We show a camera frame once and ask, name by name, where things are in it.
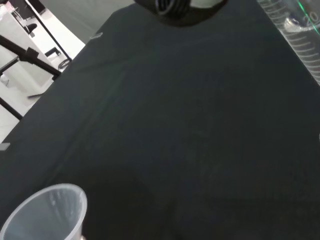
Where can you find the grey cloth clip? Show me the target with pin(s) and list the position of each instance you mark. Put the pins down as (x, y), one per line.
(96, 35)

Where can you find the clear plastic funnel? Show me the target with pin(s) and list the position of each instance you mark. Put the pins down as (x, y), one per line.
(45, 215)

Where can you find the black office chair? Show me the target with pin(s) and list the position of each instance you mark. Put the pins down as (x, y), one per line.
(31, 27)

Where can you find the black bench cloth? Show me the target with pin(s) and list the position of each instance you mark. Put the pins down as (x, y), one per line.
(160, 125)

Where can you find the black tripod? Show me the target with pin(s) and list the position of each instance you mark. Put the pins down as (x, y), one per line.
(30, 53)

